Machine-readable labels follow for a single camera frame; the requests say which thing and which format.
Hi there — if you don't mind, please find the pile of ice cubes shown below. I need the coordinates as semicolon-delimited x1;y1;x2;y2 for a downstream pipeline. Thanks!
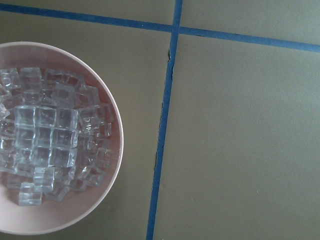
0;67;114;206

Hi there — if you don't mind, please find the pink bowl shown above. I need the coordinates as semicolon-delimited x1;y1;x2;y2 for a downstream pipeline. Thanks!
0;41;124;235

